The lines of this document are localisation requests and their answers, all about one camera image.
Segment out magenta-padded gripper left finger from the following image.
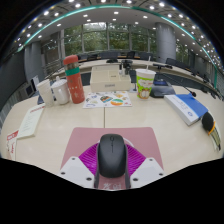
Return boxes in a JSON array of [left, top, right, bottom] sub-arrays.
[[59, 143, 100, 190]]

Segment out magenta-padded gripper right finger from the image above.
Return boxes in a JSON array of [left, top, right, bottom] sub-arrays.
[[125, 144, 165, 190]]

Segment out black computer mouse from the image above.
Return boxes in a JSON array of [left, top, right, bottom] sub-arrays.
[[96, 133, 129, 179]]

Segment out pink printed mouse pad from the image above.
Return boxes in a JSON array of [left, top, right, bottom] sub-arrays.
[[59, 126, 164, 191]]

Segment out white paper booklet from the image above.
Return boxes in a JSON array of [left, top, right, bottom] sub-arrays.
[[17, 103, 46, 140]]

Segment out red and white leaflet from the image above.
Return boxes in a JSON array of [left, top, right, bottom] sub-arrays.
[[5, 129, 20, 161]]

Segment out blue and white book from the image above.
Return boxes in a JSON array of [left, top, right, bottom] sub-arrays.
[[163, 93, 209, 127]]

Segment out black yellow handheld microphone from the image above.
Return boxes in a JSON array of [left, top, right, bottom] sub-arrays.
[[201, 111, 223, 153]]

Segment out colourful printed leaflet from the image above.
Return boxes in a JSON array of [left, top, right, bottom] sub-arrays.
[[82, 90, 133, 109]]

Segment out white lidded mug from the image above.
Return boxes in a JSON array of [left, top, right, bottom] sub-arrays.
[[50, 76, 71, 106]]

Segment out dark conference microphone unit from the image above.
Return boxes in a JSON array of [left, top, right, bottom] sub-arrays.
[[149, 73, 198, 99]]

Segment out white paper cup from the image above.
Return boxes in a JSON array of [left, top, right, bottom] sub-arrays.
[[36, 78, 55, 108]]

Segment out green printed drink cup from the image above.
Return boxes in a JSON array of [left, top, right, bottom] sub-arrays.
[[135, 57, 157, 100]]

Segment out red thermos bottle green band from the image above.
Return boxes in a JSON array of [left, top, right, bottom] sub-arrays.
[[62, 54, 86, 105]]

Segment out beige cardboard box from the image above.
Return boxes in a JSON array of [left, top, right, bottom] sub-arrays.
[[89, 65, 132, 93]]

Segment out black office chairs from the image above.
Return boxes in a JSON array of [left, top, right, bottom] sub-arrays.
[[76, 49, 214, 88]]

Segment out ceiling lights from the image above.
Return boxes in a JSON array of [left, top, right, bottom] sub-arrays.
[[14, 0, 223, 68]]

